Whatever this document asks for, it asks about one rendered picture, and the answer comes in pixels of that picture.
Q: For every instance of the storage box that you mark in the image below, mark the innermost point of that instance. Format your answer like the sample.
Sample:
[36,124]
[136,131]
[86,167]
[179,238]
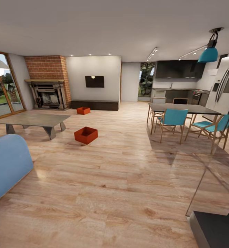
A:
[83,110]
[86,135]

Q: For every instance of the coffee table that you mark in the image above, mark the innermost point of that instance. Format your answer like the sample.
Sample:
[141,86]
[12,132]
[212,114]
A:
[47,121]

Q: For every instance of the cabinet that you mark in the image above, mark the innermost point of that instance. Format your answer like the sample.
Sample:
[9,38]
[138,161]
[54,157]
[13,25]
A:
[167,69]
[96,104]
[191,69]

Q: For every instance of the fridge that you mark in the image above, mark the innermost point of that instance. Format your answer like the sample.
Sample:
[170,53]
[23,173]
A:
[219,95]

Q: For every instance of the wall mounted tv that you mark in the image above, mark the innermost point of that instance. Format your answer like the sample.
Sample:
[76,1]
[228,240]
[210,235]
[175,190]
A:
[94,81]

